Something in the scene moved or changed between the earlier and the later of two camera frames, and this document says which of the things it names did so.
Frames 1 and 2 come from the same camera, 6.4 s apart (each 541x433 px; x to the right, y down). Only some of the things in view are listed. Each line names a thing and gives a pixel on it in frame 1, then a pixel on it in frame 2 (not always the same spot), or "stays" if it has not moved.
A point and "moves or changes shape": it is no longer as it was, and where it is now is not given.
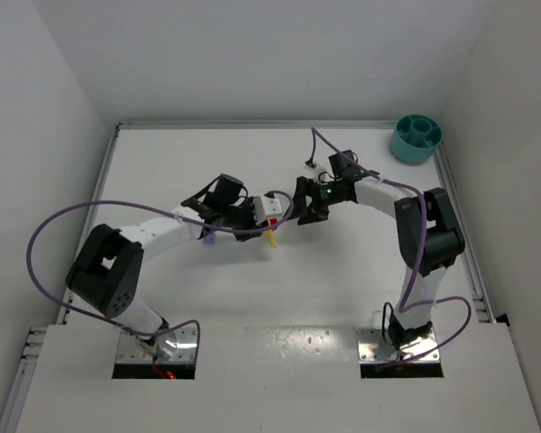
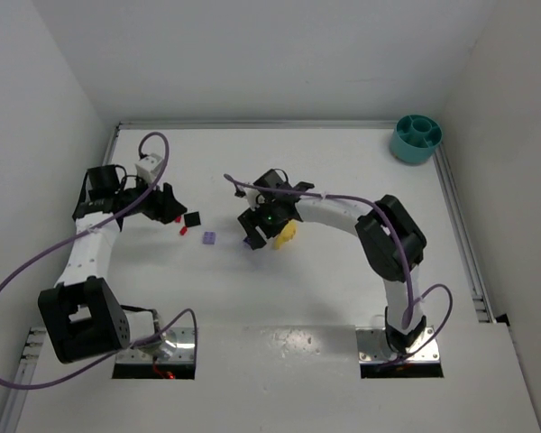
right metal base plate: [372, 347] stays
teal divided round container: [414, 138] stays
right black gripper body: [316, 198] → [256, 224]
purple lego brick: [209, 239] stays
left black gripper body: [248, 221] → [160, 204]
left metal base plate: [129, 349] stays
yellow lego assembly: [270, 234] moves or changes shape
